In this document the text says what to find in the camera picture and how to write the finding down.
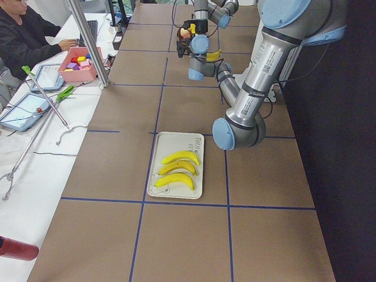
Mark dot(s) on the pink box of blocks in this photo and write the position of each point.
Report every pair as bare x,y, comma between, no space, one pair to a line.
78,66

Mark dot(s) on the large yellow banana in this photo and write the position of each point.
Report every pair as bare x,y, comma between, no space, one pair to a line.
178,165

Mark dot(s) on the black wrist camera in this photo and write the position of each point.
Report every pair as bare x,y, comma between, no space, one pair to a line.
183,46

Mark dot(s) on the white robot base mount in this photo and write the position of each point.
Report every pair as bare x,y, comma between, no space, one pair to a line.
275,95

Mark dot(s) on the black monitor stand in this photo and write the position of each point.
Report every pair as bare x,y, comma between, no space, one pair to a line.
118,14

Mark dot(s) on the long metal reacher tool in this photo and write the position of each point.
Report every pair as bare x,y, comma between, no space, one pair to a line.
10,175

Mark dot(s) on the white bear tray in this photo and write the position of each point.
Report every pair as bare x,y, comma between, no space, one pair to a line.
166,144

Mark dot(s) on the aluminium frame post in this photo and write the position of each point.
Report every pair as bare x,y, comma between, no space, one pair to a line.
94,51

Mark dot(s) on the blue tablet near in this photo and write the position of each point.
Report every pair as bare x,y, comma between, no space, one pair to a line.
26,112

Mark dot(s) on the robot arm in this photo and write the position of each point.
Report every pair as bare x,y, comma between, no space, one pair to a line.
285,25
218,12

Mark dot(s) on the seated person in black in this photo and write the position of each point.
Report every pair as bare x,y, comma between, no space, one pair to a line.
23,38

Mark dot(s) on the blue tablet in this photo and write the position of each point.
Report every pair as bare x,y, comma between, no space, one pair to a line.
26,112
49,78

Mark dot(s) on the red cylinder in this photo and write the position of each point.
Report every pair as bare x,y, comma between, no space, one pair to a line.
19,250

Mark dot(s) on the small black label box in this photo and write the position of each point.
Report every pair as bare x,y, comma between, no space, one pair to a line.
117,40

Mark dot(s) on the blue tablet far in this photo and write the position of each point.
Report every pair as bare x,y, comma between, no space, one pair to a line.
49,78

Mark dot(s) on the green handled reacher tool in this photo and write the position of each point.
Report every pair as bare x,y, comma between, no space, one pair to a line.
28,71

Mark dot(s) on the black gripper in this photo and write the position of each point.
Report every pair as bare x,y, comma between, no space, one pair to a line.
180,46

